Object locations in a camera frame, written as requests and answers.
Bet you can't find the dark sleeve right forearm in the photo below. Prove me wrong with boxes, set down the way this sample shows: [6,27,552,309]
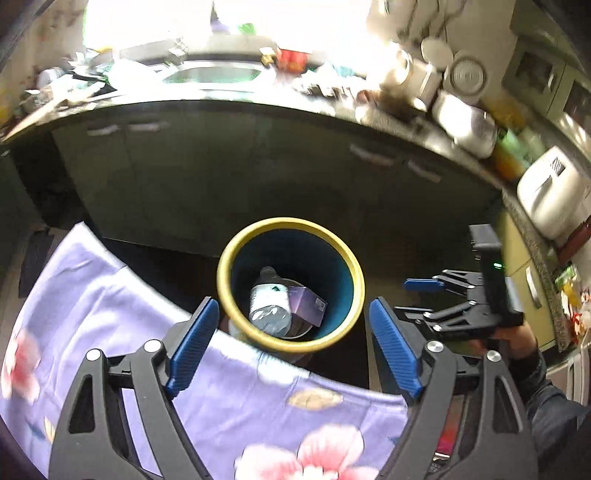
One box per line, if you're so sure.
[510,351,590,479]

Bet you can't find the yellow rim teal trash bin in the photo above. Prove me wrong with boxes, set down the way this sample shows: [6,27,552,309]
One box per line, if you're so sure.
[216,217,366,362]

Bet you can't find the person's right hand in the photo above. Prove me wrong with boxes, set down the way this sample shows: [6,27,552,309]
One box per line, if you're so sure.
[468,322,538,360]

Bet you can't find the clear plastic bottle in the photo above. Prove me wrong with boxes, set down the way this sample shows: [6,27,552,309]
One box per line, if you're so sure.
[249,266,293,338]

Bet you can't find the purple floral tablecloth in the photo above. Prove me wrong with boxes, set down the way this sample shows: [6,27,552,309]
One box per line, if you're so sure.
[1,224,408,479]

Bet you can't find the purple small carton box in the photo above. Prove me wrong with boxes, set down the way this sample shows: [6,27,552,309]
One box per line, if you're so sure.
[288,285,328,327]

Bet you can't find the white rice cooker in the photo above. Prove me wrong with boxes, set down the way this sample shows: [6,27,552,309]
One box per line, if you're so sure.
[432,90,498,159]

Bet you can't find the red container on counter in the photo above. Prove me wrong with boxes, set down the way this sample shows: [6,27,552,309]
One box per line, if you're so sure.
[276,48,308,74]

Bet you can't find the stainless steel sink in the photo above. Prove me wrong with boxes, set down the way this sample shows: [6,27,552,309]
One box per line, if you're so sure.
[161,61,269,85]

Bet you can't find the white appliance with handle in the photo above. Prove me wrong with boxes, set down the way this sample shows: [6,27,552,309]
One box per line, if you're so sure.
[517,146,585,240]

